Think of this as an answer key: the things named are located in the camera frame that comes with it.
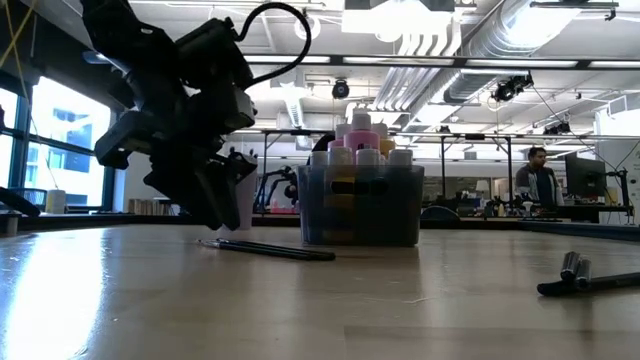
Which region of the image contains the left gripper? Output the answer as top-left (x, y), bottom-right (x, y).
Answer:
top-left (93, 109), bottom-right (242, 231)

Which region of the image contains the green paint bottle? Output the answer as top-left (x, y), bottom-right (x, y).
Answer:
top-left (387, 148), bottom-right (415, 244)

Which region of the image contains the lilac plastic cup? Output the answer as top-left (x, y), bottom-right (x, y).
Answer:
top-left (234, 169), bottom-right (259, 232)

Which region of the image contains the wooden crate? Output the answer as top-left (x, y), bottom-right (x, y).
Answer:
top-left (127, 197), bottom-right (166, 217)

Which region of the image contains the grey translucent plastic bin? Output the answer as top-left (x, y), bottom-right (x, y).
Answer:
top-left (295, 163), bottom-right (426, 247)

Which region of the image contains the white cylinder container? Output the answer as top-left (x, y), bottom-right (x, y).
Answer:
top-left (45, 188), bottom-right (68, 215)

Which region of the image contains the black ceiling spotlight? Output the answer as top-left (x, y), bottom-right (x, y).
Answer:
top-left (490, 73), bottom-right (535, 104)

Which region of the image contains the person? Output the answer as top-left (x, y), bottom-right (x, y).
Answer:
top-left (514, 146), bottom-right (565, 207)

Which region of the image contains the black background workbench equipment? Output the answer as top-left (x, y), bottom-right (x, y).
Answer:
top-left (564, 152), bottom-right (637, 225)

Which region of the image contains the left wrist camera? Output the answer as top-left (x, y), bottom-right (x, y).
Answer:
top-left (189, 82), bottom-right (259, 136)

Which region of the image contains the black camera cable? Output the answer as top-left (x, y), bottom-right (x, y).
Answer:
top-left (233, 1), bottom-right (314, 87)

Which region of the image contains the black frame handle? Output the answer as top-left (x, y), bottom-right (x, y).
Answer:
top-left (419, 204), bottom-right (461, 224)

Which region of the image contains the yellow hanging cord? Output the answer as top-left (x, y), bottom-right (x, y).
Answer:
top-left (0, 0), bottom-right (39, 101)

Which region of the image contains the silver ventilation duct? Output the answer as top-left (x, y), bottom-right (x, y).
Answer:
top-left (442, 0), bottom-right (584, 104)

